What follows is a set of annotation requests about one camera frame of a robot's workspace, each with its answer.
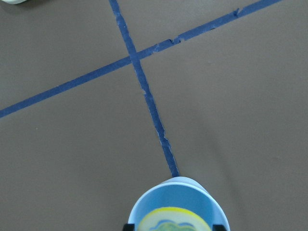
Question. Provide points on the green bowl of ice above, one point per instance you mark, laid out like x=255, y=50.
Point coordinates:
x=13, y=1

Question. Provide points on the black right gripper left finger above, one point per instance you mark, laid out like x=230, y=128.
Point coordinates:
x=129, y=227

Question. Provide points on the yellow lemon half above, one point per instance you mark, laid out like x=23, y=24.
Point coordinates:
x=172, y=219

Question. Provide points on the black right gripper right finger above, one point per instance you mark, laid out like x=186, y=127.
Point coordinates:
x=218, y=227

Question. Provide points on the light blue paper cup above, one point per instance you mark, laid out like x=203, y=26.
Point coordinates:
x=180, y=192

